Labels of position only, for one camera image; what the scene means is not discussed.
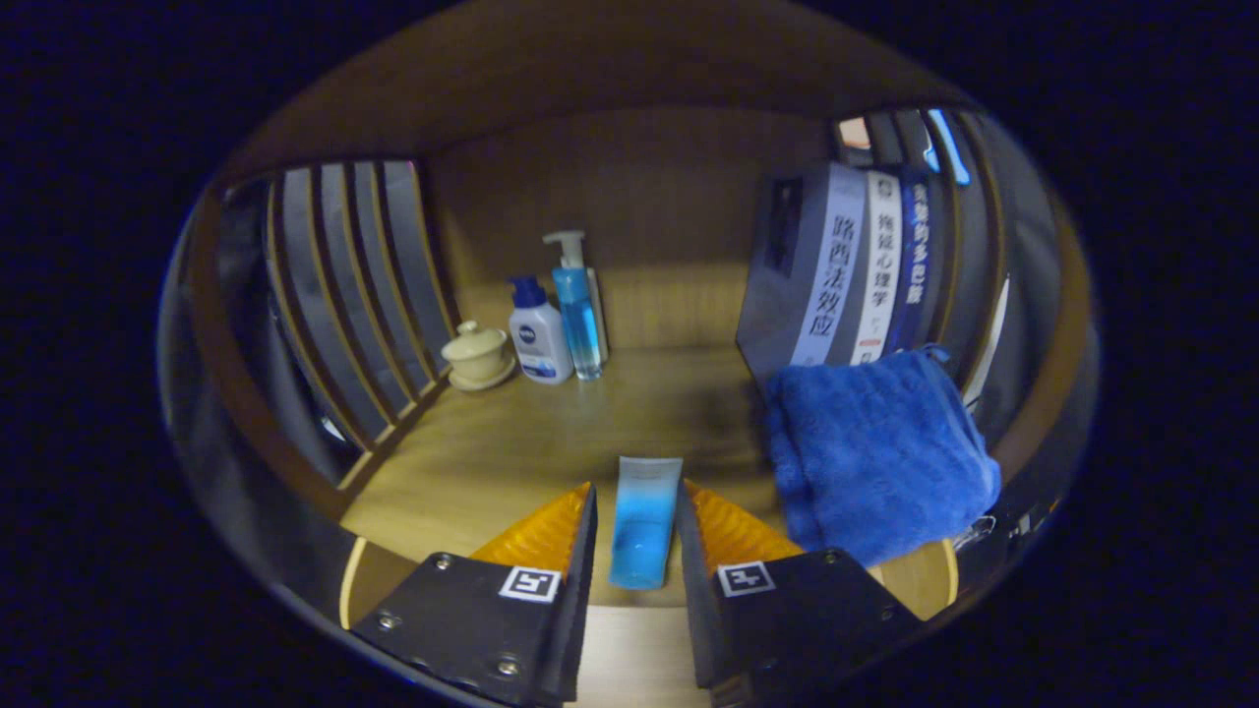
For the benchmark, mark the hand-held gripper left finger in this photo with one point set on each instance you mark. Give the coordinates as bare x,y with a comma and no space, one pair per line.
580,590

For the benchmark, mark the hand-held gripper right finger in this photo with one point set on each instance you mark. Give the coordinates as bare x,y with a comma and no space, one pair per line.
693,590

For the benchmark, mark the blue tube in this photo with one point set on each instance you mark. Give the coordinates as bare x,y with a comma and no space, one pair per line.
644,521

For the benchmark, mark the wooden countertop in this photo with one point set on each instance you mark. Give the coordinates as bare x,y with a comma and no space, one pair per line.
531,442

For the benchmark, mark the wooden cabinet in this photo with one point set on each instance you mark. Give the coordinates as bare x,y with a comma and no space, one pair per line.
629,187

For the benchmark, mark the blue towel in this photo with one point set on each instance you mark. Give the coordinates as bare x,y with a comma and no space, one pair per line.
875,452

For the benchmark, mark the white bottle with blue cap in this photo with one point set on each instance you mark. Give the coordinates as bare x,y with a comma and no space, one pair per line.
539,339

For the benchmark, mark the cream lidded teacup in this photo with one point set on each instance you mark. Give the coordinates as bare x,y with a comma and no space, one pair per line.
477,356

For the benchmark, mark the blue pump bottle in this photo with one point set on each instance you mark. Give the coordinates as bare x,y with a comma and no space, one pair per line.
578,315

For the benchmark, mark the grey book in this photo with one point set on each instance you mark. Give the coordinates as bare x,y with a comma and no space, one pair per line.
802,265

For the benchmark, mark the white book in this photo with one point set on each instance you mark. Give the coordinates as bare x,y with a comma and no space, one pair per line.
878,275

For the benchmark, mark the dark blue book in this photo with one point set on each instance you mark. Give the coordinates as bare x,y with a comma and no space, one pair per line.
913,256

